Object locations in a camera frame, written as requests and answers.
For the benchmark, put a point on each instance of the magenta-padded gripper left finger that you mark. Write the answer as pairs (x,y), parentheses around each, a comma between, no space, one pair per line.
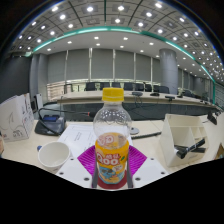
(70,170)

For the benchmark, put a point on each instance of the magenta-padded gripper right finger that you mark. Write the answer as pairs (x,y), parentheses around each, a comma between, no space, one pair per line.
(149,170)

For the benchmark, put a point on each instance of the yellow-capped orange-label drink bottle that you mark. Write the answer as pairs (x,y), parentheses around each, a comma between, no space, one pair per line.
(111,160)

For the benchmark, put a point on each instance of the white printed paper sheet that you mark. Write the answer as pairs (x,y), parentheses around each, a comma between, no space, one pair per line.
(76,136)

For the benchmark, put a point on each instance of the white desk organizer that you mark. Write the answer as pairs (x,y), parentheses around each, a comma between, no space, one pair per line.
(173,140)

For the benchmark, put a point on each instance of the flat round red coaster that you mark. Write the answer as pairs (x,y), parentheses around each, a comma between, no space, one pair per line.
(111,186)

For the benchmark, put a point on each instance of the black marker pen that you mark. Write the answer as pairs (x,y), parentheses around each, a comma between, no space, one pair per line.
(190,148)

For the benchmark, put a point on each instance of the white cardboard paper box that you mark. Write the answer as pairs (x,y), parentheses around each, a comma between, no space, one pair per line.
(15,118)

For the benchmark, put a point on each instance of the black desk microphone units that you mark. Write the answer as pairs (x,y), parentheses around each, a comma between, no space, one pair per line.
(137,94)

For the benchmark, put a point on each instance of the row of black office chairs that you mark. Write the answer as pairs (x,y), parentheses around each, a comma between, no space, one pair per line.
(128,86)

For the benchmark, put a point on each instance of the ceiling lights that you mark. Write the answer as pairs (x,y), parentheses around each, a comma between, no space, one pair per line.
(90,9)

